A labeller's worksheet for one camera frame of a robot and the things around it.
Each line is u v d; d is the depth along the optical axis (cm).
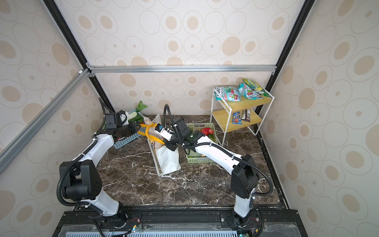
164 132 68
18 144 54
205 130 106
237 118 96
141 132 85
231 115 80
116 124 69
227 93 83
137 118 112
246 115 97
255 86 79
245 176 45
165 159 84
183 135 61
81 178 46
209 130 103
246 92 80
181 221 75
